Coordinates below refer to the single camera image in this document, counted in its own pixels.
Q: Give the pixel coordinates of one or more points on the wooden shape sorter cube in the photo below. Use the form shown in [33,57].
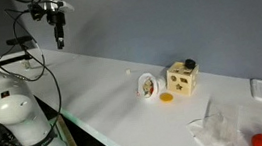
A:
[182,81]

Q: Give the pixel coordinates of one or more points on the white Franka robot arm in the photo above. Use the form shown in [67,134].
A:
[7,105]

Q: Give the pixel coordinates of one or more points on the crumpled clear plastic bag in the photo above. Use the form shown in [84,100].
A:
[215,129]

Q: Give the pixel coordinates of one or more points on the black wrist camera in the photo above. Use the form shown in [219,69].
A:
[37,11]

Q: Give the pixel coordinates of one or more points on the small whitish stand clamp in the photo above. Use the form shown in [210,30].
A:
[26,64]

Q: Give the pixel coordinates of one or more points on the yellow round disc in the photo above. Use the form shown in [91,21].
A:
[166,97]

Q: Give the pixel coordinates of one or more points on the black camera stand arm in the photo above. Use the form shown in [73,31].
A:
[5,61]

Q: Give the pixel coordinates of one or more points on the wooden plank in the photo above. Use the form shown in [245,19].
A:
[70,141]

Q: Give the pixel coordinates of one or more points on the black round knob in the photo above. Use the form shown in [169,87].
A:
[190,63]

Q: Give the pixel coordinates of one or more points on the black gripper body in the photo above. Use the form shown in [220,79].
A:
[56,18]

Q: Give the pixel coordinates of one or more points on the small plain white square block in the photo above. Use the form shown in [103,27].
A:
[128,71]

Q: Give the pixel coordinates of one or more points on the black exterior camera bar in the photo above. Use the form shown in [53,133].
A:
[19,40]

